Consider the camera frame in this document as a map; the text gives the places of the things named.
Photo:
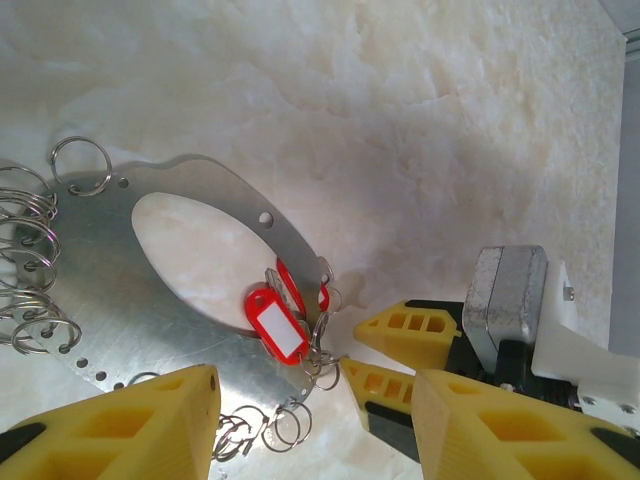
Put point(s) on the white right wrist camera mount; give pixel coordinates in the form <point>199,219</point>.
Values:
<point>565,345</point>

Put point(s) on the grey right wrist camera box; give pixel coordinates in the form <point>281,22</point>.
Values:
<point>505,295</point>

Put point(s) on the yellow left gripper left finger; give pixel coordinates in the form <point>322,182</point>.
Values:
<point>125,435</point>

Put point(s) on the silver key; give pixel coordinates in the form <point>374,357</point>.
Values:
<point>277,282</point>

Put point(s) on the red key tag white label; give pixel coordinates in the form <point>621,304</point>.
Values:
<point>280,327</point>

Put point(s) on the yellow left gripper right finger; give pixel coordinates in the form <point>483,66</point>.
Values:
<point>500,440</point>

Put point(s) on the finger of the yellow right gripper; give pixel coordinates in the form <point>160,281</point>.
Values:
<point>385,405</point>
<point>400,345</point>

